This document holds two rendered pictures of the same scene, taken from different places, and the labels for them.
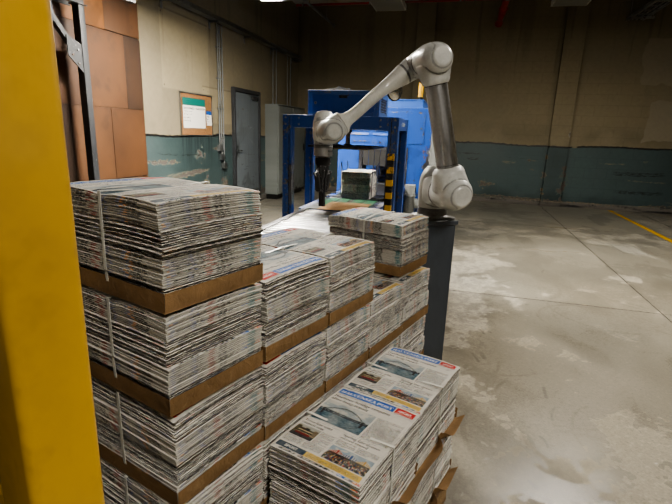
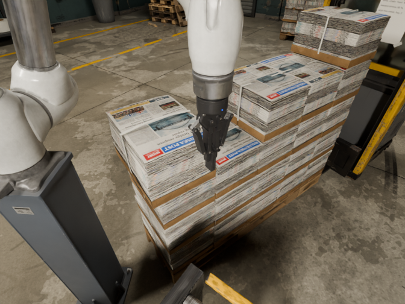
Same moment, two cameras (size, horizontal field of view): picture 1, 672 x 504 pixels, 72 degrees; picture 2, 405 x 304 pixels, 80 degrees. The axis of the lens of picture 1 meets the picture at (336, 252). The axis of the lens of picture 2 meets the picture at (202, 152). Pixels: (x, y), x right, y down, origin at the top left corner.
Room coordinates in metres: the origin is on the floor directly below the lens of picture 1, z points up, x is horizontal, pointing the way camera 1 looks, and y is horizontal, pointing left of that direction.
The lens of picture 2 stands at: (2.75, 0.25, 1.56)
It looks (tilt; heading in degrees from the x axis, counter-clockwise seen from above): 40 degrees down; 202
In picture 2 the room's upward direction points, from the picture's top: straight up
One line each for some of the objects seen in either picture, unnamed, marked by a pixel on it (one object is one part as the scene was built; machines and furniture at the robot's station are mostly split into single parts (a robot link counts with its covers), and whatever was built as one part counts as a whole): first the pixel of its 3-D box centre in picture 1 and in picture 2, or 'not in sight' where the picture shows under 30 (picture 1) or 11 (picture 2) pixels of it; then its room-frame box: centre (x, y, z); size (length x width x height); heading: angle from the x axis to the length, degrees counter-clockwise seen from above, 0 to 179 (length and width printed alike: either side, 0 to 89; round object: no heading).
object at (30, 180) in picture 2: (430, 211); (18, 168); (2.46, -0.50, 1.03); 0.22 x 0.18 x 0.06; 18
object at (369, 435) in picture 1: (374, 477); not in sight; (1.32, -0.16, 0.30); 0.76 x 0.30 x 0.60; 148
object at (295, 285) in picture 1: (251, 293); (293, 85); (1.31, 0.25, 0.95); 0.38 x 0.29 x 0.23; 57
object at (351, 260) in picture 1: (308, 271); (258, 99); (1.56, 0.09, 0.95); 0.38 x 0.29 x 0.23; 58
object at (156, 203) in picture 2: not in sight; (175, 176); (2.16, -0.10, 0.86); 0.29 x 0.16 x 0.04; 147
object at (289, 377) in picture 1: (325, 388); (232, 179); (1.68, 0.02, 0.42); 1.17 x 0.39 x 0.83; 148
